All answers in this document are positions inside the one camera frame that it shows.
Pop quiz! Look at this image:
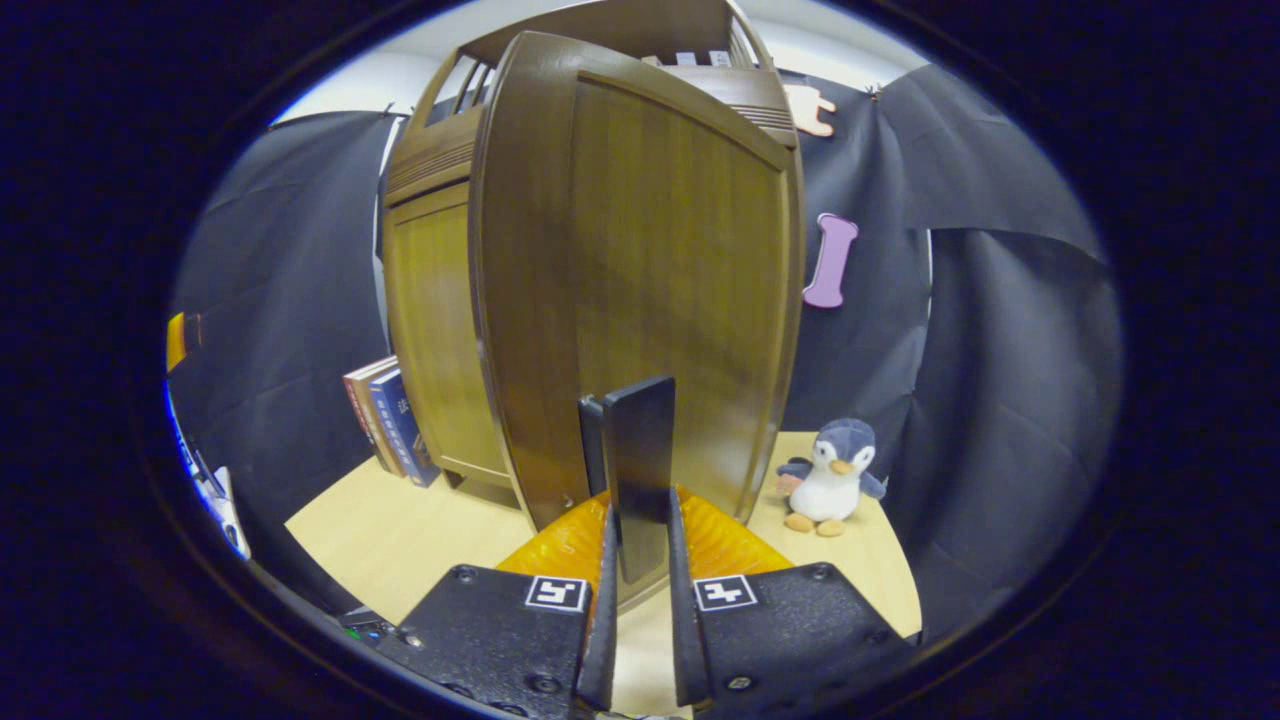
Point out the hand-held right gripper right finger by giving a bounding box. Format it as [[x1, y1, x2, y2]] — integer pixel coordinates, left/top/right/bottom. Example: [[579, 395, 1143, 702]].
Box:
[[665, 487, 916, 719]]

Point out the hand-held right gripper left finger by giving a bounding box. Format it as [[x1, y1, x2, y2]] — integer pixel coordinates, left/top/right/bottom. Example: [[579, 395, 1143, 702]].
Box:
[[375, 490, 621, 720]]

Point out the wooden shoe cabinet door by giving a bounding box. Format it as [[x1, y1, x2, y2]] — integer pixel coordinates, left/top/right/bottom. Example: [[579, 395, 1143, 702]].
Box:
[[385, 183, 513, 488], [468, 30, 806, 611]]

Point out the wooden double-door shoe cabinet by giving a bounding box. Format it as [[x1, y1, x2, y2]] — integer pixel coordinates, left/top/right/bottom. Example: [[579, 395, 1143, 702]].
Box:
[[380, 0, 801, 501]]

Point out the red-brown book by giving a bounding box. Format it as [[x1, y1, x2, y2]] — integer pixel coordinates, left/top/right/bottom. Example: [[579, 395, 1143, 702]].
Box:
[[343, 362, 386, 471], [355, 358, 401, 476]]

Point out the penguin plush toy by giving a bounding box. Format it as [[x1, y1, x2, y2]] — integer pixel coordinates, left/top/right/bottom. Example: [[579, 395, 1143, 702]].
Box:
[[775, 418, 889, 538]]

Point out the blue cover book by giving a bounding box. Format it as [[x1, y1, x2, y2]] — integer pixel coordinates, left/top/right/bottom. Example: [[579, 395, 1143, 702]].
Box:
[[370, 366, 441, 489]]

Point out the black backdrop cloth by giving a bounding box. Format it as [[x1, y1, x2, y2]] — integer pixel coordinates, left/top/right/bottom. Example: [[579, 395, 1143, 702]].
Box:
[[170, 62, 1123, 641]]

